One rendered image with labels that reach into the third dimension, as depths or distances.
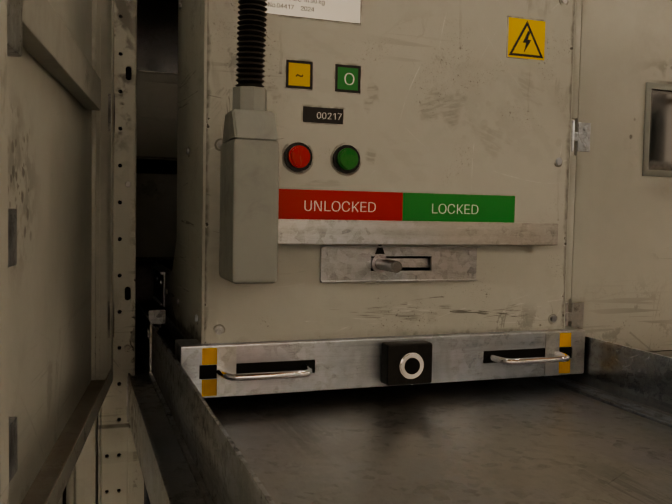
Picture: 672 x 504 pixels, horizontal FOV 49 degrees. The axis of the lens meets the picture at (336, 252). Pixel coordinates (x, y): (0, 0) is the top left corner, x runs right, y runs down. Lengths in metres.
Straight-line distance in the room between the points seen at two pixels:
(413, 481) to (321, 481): 0.08
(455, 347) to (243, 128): 0.40
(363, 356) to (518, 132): 0.35
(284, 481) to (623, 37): 0.98
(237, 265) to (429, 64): 0.37
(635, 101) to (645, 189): 0.15
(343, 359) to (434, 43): 0.40
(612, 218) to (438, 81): 0.51
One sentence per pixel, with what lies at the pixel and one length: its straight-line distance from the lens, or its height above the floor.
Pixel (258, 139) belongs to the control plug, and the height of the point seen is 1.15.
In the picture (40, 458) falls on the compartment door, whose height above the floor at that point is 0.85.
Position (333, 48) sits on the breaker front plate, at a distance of 0.90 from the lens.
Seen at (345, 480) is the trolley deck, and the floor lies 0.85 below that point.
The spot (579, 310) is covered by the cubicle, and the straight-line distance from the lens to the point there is 1.31.
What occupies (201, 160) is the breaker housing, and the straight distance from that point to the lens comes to 0.86.
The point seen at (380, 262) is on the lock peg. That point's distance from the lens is 0.89.
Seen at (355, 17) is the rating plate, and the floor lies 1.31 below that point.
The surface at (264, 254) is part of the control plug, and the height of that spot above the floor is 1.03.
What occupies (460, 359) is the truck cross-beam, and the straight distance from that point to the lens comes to 0.96.
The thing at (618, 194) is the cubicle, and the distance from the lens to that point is 1.35.
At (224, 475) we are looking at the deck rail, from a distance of 0.56.
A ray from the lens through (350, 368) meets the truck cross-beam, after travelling 0.90.
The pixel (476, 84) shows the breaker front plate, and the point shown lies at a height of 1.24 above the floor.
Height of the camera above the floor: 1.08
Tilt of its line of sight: 3 degrees down
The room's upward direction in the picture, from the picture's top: 1 degrees clockwise
